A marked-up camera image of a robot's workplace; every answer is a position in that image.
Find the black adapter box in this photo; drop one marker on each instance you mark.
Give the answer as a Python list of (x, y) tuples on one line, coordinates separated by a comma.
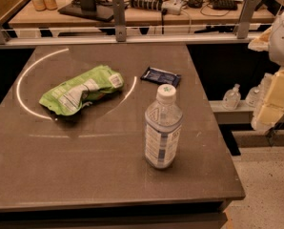
[(224, 5)]

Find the wooden desk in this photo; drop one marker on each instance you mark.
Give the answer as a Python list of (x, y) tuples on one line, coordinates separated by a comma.
[(28, 17)]

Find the grey metal shelf beam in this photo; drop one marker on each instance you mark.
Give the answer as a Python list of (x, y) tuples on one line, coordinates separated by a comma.
[(242, 114)]

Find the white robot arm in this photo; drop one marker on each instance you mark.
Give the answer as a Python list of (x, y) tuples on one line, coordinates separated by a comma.
[(276, 41)]

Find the green chip bag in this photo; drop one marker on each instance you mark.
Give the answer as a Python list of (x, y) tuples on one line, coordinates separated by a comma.
[(71, 96)]

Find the power strip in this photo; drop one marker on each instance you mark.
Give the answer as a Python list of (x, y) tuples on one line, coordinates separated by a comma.
[(168, 7)]

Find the metal rail frame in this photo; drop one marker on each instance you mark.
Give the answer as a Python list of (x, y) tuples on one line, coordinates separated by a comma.
[(250, 14)]

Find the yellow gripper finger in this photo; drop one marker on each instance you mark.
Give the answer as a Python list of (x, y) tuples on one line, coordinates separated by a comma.
[(270, 106), (261, 43)]

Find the clear plastic water bottle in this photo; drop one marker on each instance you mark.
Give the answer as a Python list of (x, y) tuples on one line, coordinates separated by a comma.
[(163, 122)]

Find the right sanitizer pump bottle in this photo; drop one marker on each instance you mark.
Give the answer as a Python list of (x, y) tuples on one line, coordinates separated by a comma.
[(253, 96)]

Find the left sanitizer pump bottle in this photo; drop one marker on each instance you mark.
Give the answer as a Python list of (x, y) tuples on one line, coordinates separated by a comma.
[(231, 98)]

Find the blue rxbar wrapper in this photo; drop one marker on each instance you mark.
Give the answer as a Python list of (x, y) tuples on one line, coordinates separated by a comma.
[(160, 77)]

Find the black monitor stand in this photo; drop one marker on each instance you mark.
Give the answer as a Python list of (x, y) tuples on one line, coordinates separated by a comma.
[(88, 9)]

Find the sanitizer pump bottle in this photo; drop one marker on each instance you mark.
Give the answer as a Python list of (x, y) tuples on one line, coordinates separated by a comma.
[(253, 96), (231, 98)]

